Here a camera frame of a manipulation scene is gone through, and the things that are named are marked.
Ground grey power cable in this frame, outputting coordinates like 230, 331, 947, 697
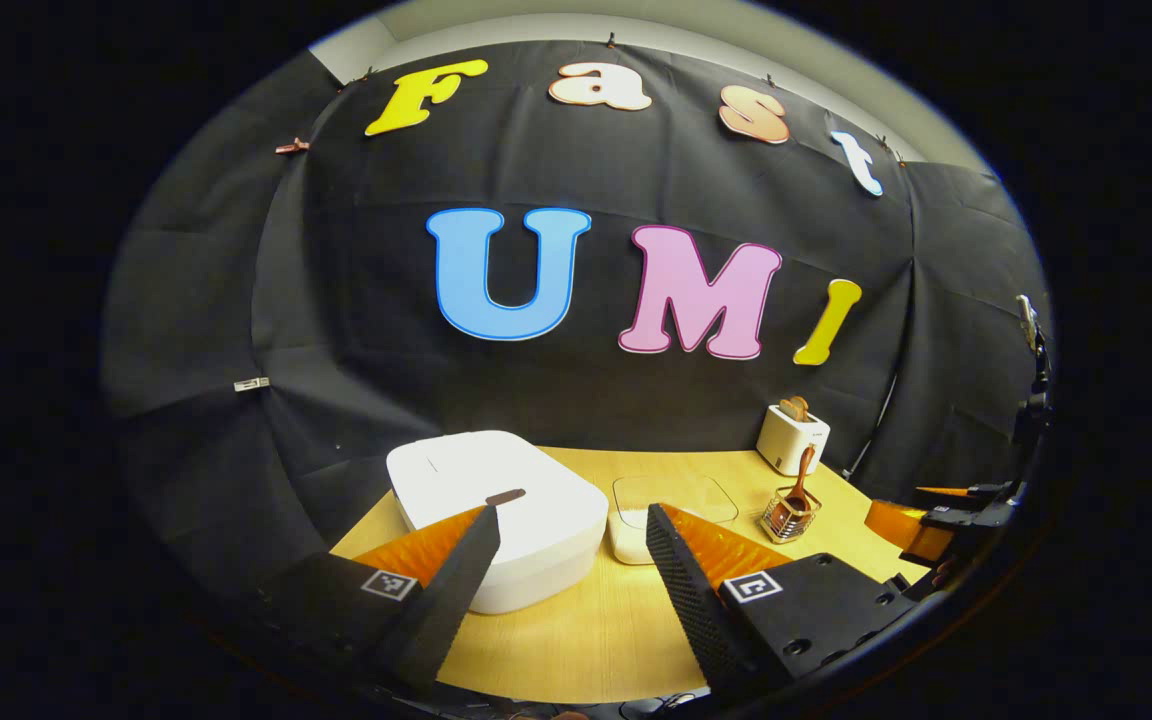
844, 370, 899, 480

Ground brown wooden spoon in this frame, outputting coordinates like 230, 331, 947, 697
784, 445, 817, 515

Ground white toaster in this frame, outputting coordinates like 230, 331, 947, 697
756, 403, 832, 477

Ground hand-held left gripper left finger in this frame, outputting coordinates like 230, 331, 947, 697
256, 505, 502, 696

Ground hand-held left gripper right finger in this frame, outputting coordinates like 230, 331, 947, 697
646, 503, 922, 701

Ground white rice cooker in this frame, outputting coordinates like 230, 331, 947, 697
386, 430, 609, 615

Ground black backdrop cloth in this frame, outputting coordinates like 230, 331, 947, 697
101, 40, 1052, 601

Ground clear plastic container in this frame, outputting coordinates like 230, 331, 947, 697
608, 474, 739, 566

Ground wire metal chopstick holder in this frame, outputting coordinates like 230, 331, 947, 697
761, 487, 822, 544

